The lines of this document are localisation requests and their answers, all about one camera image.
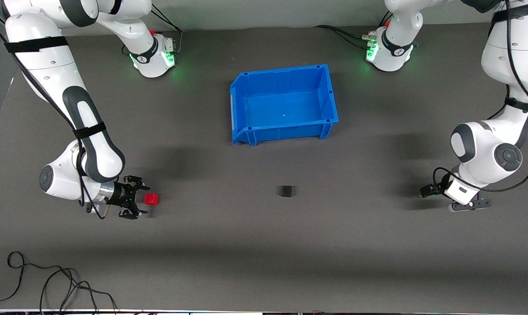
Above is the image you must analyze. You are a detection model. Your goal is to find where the dark grey table mat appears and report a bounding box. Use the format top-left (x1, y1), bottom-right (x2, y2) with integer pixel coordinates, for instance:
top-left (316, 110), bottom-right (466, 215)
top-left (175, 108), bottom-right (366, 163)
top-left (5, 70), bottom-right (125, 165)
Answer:
top-left (0, 17), bottom-right (528, 312)

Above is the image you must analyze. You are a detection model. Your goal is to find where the blue plastic storage bin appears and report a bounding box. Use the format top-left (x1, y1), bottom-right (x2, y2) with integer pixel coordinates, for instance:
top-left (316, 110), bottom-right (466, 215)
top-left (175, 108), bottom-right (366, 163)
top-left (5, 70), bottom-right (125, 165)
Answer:
top-left (230, 64), bottom-right (339, 147)

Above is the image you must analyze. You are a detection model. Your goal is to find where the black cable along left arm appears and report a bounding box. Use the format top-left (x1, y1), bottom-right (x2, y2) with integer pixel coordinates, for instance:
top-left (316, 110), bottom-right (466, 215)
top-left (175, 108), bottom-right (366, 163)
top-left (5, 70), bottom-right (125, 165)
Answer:
top-left (432, 0), bottom-right (528, 194)

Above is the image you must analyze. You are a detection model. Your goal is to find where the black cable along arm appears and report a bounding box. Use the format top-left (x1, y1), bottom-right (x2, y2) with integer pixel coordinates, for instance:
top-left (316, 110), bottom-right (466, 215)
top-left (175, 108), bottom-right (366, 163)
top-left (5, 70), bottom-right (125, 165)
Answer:
top-left (0, 7), bottom-right (111, 220)
top-left (432, 0), bottom-right (528, 194)

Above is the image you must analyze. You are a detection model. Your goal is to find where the black cable along right arm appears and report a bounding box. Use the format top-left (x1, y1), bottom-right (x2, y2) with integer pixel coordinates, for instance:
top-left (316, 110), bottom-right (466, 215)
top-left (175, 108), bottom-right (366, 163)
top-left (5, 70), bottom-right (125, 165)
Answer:
top-left (0, 7), bottom-right (111, 220)

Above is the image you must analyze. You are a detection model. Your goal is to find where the thin black loose cable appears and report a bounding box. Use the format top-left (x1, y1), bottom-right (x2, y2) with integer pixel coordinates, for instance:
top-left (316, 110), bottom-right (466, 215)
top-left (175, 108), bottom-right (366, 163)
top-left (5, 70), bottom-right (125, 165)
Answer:
top-left (0, 251), bottom-right (119, 314)

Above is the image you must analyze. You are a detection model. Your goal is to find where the black right arm base cable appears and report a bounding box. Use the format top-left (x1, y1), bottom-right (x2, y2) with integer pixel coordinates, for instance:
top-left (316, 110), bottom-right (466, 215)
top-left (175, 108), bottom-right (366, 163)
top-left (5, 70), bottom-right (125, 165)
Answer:
top-left (122, 4), bottom-right (184, 56)

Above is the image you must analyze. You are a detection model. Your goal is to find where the black arm base cable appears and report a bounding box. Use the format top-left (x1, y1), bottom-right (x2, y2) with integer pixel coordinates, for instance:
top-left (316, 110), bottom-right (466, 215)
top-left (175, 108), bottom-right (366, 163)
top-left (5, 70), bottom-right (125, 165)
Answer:
top-left (314, 12), bottom-right (393, 49)
top-left (122, 4), bottom-right (184, 56)

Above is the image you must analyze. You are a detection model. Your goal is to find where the black left arm base cable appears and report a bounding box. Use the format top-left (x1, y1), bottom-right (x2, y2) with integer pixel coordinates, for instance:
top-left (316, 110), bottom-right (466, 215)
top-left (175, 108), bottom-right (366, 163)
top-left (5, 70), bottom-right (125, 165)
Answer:
top-left (314, 12), bottom-right (393, 49)

